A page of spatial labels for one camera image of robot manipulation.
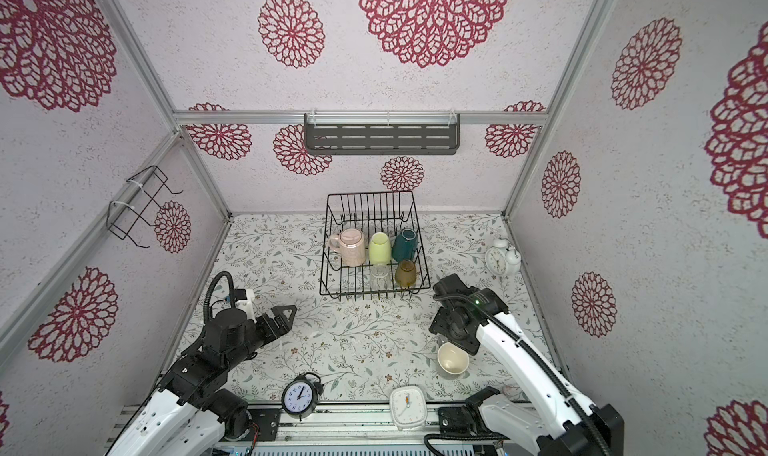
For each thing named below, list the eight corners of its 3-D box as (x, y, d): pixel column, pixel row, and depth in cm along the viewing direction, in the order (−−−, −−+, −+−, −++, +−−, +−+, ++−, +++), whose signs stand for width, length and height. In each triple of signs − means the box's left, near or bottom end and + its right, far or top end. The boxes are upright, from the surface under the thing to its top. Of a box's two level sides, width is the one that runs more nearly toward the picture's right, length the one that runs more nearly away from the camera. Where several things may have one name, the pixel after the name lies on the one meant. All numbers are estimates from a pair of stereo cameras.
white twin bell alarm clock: (501, 285, 102) (514, 263, 92) (482, 264, 108) (492, 241, 98) (511, 279, 103) (525, 257, 94) (491, 259, 109) (502, 236, 99)
